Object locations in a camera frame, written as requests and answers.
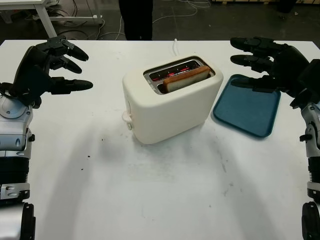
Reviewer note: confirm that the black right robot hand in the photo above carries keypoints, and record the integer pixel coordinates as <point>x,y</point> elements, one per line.
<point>287,60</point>

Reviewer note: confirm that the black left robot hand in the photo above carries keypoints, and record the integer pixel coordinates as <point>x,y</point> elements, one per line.
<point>35,57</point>

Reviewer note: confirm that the toast slice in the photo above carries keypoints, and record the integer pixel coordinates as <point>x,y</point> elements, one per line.
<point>185,78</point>

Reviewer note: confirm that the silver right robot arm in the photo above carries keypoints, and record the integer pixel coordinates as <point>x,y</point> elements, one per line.
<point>313,135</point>

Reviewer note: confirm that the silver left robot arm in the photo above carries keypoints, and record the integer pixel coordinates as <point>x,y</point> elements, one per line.
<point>12,130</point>

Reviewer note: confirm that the standing person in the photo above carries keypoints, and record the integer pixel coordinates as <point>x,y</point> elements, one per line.
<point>137,20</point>

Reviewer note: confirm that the white two-slot toaster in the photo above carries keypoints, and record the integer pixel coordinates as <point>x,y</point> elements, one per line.
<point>170,117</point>

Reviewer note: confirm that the white background table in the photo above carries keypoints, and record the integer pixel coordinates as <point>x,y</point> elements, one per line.
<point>45,20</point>

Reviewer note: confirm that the black floor object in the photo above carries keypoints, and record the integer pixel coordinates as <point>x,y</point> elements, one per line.
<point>286,5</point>

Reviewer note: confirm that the blue plastic tray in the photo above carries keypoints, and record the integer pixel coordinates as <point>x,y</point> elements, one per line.
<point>246,112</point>

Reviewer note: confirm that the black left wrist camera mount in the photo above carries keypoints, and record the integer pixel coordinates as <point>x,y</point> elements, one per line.
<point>31,83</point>

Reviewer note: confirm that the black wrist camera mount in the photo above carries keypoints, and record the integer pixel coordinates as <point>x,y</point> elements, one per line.
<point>310,82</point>
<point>31,83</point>

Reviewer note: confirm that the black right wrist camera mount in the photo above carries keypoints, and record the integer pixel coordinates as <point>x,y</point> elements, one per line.
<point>310,82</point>

